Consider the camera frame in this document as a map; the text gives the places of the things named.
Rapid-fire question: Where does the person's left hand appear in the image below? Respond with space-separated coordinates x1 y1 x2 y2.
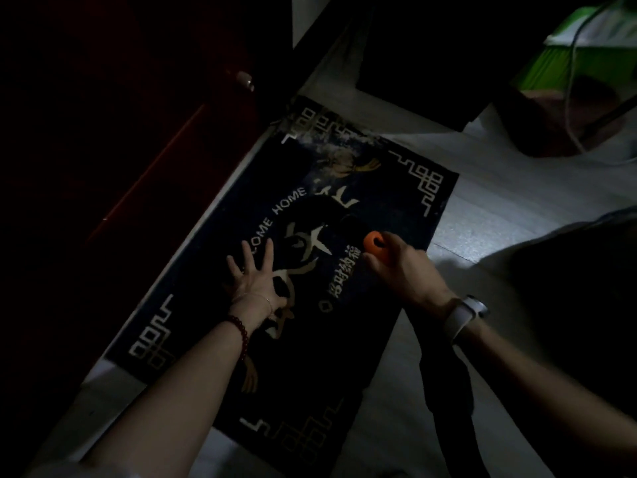
226 239 289 335

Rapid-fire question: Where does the person's right hand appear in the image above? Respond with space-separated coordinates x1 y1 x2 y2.
362 232 457 320

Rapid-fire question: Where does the orange cleaning tool handle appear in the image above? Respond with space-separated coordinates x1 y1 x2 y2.
363 231 390 265

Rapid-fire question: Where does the dark blue patterned doormat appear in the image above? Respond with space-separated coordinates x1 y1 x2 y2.
105 96 460 476

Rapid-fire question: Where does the person's left forearm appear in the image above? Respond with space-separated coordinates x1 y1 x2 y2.
82 318 249 478

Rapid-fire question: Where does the person's right forearm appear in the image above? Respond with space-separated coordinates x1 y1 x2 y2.
450 313 637 463

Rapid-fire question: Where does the white wrist watch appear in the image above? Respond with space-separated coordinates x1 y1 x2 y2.
442 294 490 345

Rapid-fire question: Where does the dark red door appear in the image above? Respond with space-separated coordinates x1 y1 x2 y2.
0 0 294 458

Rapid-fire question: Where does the black cabinet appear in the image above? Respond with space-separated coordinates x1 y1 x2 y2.
355 0 605 133

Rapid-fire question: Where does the brown round basket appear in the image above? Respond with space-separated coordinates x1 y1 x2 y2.
498 87 629 158

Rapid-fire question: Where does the black pole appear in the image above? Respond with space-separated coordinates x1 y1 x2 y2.
579 93 637 143

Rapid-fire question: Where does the green plastic broom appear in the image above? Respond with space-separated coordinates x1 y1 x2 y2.
514 4 637 93

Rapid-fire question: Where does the thin gold bracelet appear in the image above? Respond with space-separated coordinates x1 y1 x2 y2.
247 292 274 315

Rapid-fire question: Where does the dark red bead bracelet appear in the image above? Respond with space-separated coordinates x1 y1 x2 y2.
225 315 250 362

